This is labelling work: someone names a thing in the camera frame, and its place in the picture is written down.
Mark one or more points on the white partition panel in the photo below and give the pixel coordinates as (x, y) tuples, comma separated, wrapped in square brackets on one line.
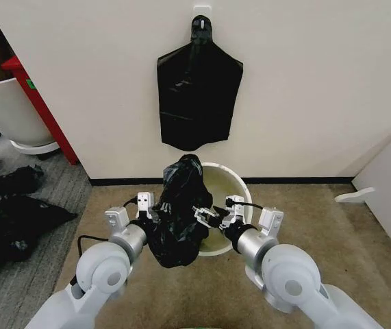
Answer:
[(390, 185)]

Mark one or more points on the large black bag pile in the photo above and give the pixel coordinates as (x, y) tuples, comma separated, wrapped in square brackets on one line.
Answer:
[(13, 226)]

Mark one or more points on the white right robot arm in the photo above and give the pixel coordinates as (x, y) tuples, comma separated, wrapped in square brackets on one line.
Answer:
[(284, 270)]

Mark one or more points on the black garbage bag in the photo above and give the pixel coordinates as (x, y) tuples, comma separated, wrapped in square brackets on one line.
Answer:
[(178, 236), (198, 99)]

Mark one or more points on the white round trash bin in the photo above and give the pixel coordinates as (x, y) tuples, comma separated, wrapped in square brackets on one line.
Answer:
[(229, 185)]

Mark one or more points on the small black crumpled bag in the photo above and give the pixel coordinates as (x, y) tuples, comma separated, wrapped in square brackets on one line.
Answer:
[(20, 178)]

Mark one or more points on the white planter base foot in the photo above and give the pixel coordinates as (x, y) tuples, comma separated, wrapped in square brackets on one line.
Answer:
[(36, 148)]

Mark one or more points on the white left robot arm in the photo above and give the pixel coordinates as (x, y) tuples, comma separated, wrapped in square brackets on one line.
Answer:
[(99, 274)]

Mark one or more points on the flat black garbage bag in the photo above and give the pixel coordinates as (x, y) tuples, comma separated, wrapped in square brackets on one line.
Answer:
[(198, 99)]

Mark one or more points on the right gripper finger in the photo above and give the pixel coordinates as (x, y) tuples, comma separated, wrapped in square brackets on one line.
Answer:
[(202, 217), (222, 214)]

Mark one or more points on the white partition foot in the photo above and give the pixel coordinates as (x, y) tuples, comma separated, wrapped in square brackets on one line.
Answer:
[(354, 195)]

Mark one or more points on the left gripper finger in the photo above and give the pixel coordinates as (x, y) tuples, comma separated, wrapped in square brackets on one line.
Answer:
[(154, 214), (140, 214)]

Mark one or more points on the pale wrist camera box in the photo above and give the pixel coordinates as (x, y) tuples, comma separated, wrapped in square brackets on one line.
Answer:
[(145, 201), (235, 204)]

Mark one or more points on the large white planter pot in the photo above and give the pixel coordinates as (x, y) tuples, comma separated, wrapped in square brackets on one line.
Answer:
[(7, 109)]

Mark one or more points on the white wall hook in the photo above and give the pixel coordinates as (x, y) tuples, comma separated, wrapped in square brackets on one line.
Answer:
[(202, 10)]

